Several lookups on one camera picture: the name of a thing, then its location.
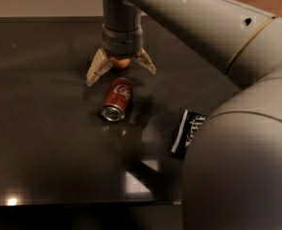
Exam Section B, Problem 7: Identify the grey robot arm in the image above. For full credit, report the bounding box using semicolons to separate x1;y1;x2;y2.
119;0;282;230

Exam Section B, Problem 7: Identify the red coke can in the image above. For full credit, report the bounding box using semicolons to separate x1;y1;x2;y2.
100;78;132;123

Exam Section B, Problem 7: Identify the orange fruit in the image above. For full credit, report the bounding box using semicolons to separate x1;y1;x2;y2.
110;57;130;70

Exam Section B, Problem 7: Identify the blue kettle chips bag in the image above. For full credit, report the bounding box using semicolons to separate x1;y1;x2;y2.
171;109;206;160

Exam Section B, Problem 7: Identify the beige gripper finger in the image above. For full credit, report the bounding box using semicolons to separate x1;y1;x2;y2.
86;48;112;86
134;48;156;75

